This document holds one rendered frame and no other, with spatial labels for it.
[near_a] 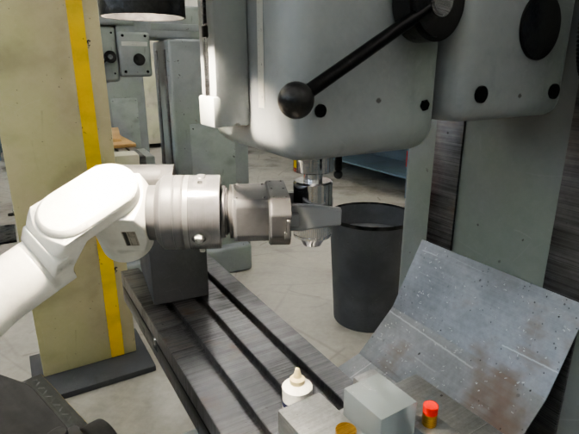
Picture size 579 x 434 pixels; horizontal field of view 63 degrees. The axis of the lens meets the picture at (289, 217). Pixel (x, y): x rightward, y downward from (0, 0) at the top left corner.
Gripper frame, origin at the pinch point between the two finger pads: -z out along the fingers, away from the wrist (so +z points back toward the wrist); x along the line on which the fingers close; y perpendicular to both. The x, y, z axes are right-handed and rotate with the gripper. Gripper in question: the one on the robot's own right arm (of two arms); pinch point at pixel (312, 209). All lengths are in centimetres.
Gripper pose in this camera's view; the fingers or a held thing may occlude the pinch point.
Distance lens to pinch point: 58.0
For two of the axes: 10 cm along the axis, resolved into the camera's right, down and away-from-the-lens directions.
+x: -1.0, -3.0, 9.5
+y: -0.1, 9.5, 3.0
